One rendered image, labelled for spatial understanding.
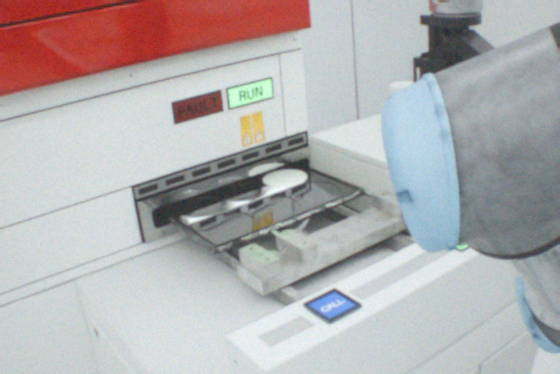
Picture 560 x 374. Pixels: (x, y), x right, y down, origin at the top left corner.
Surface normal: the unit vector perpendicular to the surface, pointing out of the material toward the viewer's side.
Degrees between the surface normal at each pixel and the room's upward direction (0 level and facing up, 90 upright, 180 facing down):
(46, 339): 90
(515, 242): 129
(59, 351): 90
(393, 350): 90
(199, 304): 0
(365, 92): 90
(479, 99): 51
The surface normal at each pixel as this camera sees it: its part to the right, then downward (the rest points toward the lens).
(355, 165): -0.82, 0.29
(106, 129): 0.57, 0.27
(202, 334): -0.09, -0.92
